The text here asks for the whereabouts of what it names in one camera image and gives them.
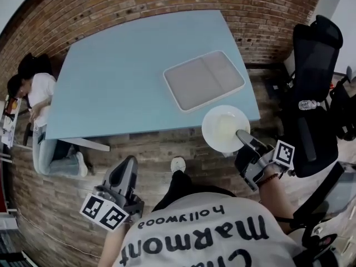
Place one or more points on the black chair base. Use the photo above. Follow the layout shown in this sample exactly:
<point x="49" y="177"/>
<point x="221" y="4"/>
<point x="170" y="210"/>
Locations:
<point x="320" y="204"/>

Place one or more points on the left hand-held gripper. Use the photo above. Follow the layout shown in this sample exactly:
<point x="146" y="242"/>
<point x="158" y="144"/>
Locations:
<point x="111" y="207"/>

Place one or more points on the clear plastic water bottle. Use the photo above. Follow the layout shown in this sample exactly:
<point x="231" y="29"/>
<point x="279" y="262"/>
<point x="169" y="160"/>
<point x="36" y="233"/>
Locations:
<point x="307" y="104"/>

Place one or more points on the black mesh office chair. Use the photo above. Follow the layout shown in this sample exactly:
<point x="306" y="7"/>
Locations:
<point x="314" y="65"/>

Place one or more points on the white plate item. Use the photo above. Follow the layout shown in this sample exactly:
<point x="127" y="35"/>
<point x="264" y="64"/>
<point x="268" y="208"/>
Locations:
<point x="219" y="126"/>

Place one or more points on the white printed shirt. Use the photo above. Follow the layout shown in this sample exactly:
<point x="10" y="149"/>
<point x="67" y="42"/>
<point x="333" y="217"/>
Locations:
<point x="211" y="232"/>

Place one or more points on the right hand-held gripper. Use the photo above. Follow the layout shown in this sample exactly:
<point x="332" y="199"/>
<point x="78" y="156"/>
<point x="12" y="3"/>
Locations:
<point x="258" y="163"/>

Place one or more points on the white divided tray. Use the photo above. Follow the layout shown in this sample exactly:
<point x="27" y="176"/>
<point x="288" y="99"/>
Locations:
<point x="200" y="82"/>

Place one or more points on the black chair with armrests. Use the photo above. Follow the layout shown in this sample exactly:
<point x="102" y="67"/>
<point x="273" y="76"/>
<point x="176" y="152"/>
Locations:
<point x="345" y="107"/>

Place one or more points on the person's black trouser leg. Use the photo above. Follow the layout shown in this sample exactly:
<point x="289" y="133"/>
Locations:
<point x="180" y="190"/>

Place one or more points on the person's white shoe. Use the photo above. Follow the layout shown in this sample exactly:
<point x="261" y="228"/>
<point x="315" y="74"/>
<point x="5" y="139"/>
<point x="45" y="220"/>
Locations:
<point x="178" y="164"/>

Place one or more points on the person's left forearm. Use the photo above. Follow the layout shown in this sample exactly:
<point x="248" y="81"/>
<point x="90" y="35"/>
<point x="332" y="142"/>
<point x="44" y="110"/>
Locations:
<point x="114" y="249"/>

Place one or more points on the person's right forearm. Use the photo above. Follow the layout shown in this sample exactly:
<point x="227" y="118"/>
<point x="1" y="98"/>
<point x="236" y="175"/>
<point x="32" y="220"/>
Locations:
<point x="275" y="199"/>

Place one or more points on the light blue table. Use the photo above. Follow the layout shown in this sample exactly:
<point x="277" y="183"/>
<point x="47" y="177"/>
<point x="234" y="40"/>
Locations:
<point x="116" y="88"/>

